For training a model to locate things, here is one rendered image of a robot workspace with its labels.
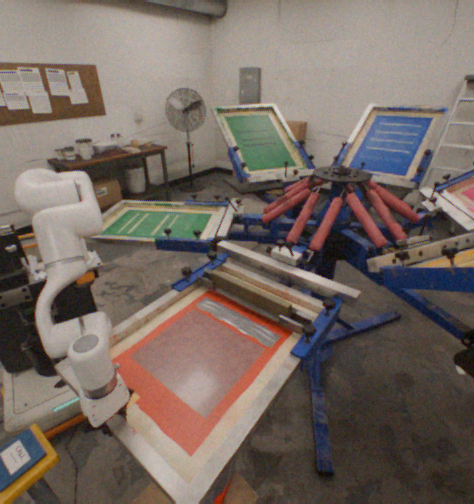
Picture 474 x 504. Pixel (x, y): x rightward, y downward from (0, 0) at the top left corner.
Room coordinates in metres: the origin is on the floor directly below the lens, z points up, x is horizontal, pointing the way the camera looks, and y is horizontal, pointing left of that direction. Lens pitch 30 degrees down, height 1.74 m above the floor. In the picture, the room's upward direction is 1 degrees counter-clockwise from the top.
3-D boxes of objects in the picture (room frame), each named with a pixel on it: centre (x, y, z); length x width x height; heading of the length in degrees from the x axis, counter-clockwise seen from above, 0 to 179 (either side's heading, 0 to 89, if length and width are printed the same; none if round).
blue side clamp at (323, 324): (0.75, -0.29, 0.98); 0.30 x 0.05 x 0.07; 141
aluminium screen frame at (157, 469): (0.73, 0.08, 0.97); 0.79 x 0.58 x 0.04; 141
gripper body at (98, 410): (0.44, 0.31, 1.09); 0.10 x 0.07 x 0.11; 141
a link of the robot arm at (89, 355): (0.48, 0.32, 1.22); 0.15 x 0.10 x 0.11; 29
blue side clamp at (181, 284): (1.09, 0.15, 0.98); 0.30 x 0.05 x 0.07; 141
